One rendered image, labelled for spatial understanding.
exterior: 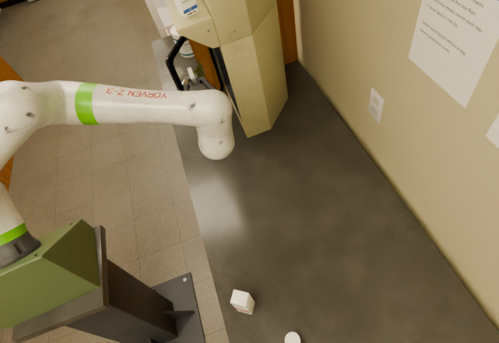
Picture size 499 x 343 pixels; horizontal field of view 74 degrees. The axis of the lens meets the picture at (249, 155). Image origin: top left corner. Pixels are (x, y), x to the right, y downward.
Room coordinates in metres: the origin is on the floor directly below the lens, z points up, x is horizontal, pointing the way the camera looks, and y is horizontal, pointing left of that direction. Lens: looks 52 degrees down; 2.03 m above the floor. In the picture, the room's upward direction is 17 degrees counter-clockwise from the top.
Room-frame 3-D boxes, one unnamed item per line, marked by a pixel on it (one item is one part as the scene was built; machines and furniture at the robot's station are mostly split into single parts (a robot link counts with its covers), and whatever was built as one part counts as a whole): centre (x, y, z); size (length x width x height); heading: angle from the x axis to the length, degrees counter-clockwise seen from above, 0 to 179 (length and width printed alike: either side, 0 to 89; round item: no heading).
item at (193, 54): (1.13, 0.10, 1.19); 0.30 x 0.01 x 0.40; 150
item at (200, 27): (1.11, 0.06, 1.46); 0.32 x 0.11 x 0.10; 5
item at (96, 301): (0.57, 0.79, 0.92); 0.32 x 0.32 x 0.04; 5
